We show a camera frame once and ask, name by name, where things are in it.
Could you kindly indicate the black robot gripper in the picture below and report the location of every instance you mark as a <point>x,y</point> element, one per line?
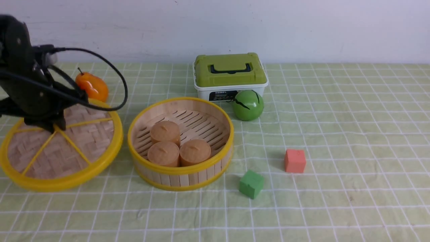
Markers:
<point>38,91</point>

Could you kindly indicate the yellow bamboo steamer lid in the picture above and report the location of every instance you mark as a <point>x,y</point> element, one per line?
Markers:
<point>40,161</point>

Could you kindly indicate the bamboo steamer basket yellow rim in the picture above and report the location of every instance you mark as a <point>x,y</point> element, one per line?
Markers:
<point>197,119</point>

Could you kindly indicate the orange toy pear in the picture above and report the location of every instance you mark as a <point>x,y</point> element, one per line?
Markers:
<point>94,86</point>

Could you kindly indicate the back brown bun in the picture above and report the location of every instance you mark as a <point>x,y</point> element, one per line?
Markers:
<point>165,131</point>

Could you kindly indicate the brown bun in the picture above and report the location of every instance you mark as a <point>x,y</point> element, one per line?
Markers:
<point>194,151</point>
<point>164,153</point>
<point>165,131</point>

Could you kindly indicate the front left brown bun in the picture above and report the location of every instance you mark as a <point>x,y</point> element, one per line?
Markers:
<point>164,153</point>

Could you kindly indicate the front right brown bun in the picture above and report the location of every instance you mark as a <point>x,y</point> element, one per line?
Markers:
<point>194,151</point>

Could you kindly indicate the green lidded storage box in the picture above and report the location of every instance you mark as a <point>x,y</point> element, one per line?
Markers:
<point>218,78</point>

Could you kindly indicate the green toy ball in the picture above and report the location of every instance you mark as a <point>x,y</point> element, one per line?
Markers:
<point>248,105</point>

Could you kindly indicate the green foam cube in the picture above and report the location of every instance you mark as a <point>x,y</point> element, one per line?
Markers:
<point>251,184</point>

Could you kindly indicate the red foam cube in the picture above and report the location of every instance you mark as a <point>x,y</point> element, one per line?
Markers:
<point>295,161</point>

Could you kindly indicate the green checked tablecloth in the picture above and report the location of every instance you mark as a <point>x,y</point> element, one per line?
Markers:
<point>365,132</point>

